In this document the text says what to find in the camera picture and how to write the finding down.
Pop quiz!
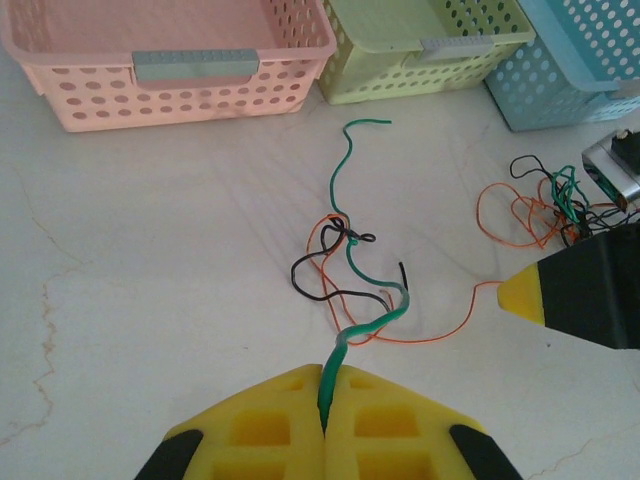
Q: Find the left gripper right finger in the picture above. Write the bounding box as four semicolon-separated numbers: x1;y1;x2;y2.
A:
322;364;524;480

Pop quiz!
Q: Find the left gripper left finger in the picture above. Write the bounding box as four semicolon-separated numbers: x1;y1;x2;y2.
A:
132;363;327;480

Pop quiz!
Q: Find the green wire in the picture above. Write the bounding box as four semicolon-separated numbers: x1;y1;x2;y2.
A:
548;164;590;227
317;118;414;436

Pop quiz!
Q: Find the black wire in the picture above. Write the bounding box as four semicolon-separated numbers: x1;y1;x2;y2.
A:
554;199;640;249
291;224;409;309

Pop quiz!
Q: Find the pile of cables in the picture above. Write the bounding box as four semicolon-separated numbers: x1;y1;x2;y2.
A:
509;154;591;236

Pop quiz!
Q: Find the blue perforated plastic basket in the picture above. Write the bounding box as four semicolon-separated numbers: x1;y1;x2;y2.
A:
483;0;640;133

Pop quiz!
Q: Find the green perforated plastic basket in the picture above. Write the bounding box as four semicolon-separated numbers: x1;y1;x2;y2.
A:
317;0;537;106

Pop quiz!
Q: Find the pink perforated plastic basket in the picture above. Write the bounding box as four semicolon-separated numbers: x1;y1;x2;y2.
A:
0;0;337;134

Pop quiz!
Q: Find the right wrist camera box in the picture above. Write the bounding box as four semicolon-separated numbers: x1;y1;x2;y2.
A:
581;128;640;214

